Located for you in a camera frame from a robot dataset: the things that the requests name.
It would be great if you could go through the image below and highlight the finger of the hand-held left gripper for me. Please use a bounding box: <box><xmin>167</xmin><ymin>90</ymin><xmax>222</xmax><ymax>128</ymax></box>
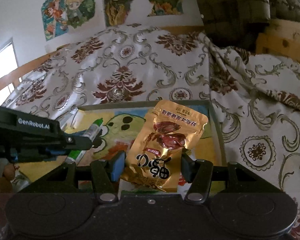
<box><xmin>14</xmin><ymin>147</ymin><xmax>71</xmax><ymax>163</ymax></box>
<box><xmin>61</xmin><ymin>127</ymin><xmax>102</xmax><ymax>150</ymax></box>

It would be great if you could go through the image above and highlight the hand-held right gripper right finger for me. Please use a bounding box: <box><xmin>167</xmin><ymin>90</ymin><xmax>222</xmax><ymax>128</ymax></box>
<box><xmin>181</xmin><ymin>152</ymin><xmax>284</xmax><ymax>204</ymax></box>

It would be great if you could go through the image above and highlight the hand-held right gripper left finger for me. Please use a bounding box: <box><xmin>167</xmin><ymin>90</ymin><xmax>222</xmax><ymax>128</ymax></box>
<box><xmin>16</xmin><ymin>151</ymin><xmax>126</xmax><ymax>204</ymax></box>

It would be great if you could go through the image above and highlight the white and green snack packet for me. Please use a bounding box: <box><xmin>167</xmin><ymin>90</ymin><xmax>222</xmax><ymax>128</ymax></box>
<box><xmin>66</xmin><ymin>119</ymin><xmax>103</xmax><ymax>164</ymax></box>

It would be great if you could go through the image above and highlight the grey tray with frog painting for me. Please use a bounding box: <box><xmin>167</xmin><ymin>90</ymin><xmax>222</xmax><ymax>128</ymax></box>
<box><xmin>12</xmin><ymin>99</ymin><xmax>228</xmax><ymax>193</ymax></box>

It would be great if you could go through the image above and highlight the gold snack packet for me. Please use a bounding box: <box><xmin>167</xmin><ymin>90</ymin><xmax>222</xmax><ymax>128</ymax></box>
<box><xmin>120</xmin><ymin>99</ymin><xmax>208</xmax><ymax>192</ymax></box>

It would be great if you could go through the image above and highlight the person's left hand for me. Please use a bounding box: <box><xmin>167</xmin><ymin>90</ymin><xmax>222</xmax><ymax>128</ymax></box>
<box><xmin>0</xmin><ymin>164</ymin><xmax>17</xmax><ymax>193</ymax></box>

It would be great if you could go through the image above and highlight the window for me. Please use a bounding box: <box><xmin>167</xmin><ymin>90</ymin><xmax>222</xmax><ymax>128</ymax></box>
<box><xmin>0</xmin><ymin>40</ymin><xmax>18</xmax><ymax>105</ymax></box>

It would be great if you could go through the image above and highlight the floral printed blanket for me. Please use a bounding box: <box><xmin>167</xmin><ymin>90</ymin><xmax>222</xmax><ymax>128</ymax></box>
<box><xmin>0</xmin><ymin>24</ymin><xmax>300</xmax><ymax>240</ymax></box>

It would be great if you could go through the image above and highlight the olive quilted jacket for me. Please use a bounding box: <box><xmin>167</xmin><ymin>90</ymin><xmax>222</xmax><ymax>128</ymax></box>
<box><xmin>190</xmin><ymin>0</ymin><xmax>300</xmax><ymax>49</ymax></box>

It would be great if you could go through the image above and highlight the cartoon children wall poster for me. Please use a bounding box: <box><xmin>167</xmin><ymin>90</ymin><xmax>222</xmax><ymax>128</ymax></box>
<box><xmin>41</xmin><ymin>0</ymin><xmax>100</xmax><ymax>42</ymax></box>

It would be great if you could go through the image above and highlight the swirly torn wall painting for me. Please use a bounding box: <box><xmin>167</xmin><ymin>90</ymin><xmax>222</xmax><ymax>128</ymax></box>
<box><xmin>102</xmin><ymin>0</ymin><xmax>190</xmax><ymax>27</ymax></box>

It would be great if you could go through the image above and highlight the wooden bed frame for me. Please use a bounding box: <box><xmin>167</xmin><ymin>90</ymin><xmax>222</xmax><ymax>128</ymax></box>
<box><xmin>0</xmin><ymin>19</ymin><xmax>300</xmax><ymax>105</ymax></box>

